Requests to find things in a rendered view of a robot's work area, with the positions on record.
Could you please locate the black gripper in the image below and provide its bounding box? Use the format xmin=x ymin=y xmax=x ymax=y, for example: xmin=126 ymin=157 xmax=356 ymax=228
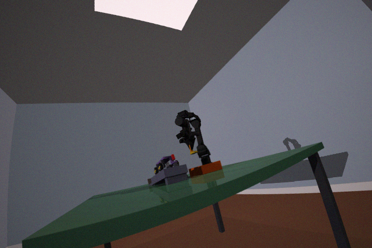
xmin=179 ymin=127 xmax=199 ymax=150

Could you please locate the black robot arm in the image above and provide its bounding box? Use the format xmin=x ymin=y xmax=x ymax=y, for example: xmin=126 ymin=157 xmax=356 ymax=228
xmin=175 ymin=110 xmax=212 ymax=165

